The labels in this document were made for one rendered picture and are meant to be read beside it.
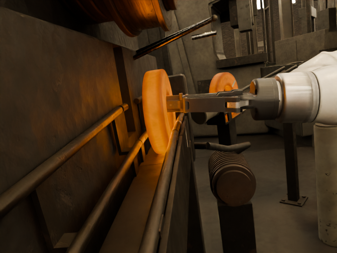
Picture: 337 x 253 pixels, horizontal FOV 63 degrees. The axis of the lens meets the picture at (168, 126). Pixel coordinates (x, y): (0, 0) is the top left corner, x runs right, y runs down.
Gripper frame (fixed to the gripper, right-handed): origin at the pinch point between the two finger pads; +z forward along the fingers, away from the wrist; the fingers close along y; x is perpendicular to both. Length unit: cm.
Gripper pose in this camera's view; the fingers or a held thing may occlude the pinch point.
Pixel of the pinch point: (162, 104)
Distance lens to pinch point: 51.5
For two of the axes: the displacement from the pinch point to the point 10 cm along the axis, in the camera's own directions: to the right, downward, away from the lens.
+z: -9.9, 0.4, 1.1
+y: 1.0, -2.0, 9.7
